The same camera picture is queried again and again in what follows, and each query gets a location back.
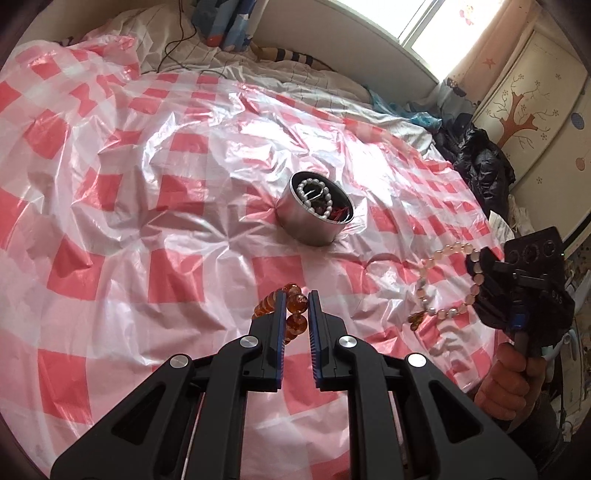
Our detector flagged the window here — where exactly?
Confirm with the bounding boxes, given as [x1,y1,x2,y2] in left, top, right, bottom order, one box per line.
[365,0,502,80]

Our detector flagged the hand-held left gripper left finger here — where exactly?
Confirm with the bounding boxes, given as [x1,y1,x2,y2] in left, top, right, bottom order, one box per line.
[50,290,284,480]

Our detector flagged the blue printed cloth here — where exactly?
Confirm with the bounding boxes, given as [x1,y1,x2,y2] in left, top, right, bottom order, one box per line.
[191,0,258,52]

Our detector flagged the cream wardrobe with tree print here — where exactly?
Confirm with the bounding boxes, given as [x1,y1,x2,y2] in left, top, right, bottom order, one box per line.
[470,28,591,252]

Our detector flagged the pink star curtain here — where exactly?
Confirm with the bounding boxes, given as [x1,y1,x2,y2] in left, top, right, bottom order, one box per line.
[436,0,542,108]

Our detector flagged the black cable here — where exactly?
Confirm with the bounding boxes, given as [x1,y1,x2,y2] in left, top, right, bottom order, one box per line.
[161,0,205,71]

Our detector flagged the pink bead necklace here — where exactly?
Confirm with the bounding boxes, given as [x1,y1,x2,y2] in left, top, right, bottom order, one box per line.
[407,242,491,331]

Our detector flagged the amber bead bracelet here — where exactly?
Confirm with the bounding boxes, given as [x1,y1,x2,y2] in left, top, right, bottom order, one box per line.
[252,284,310,348]

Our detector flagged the person's right hand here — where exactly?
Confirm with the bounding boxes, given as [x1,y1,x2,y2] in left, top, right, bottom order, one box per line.
[475,342,548,433]

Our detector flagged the red checked plastic sheet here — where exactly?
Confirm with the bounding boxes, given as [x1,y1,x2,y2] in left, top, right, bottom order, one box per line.
[0,39,509,480]

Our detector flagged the blue plastic bag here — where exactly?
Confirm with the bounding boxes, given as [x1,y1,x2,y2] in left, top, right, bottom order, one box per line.
[368,87,443,131]

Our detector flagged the black puffer jacket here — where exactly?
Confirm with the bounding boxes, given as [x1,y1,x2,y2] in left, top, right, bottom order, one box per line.
[436,113,516,219]

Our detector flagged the person's right forearm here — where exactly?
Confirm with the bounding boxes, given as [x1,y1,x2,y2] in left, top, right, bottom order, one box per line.
[508,392,574,480]

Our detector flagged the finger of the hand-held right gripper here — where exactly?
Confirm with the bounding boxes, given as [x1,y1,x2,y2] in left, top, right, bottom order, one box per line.
[476,281,528,331]
[464,248,506,284]

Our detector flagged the striped cloth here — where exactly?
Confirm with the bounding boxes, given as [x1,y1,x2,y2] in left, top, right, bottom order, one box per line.
[250,43,334,71]

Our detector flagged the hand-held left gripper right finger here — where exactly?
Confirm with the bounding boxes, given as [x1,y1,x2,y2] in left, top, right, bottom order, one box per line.
[308,290,539,480]

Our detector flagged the white grid bed quilt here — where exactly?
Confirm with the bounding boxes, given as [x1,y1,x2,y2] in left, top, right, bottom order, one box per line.
[76,0,440,154]

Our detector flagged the pile of light clothes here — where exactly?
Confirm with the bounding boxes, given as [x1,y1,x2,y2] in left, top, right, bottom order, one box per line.
[489,196,537,241]

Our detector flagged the round metal tin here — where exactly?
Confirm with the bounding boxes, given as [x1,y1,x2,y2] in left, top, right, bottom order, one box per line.
[276,171,356,246]

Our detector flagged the white pearl bracelet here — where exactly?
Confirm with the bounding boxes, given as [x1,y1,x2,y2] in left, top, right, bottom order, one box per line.
[296,177,334,220]

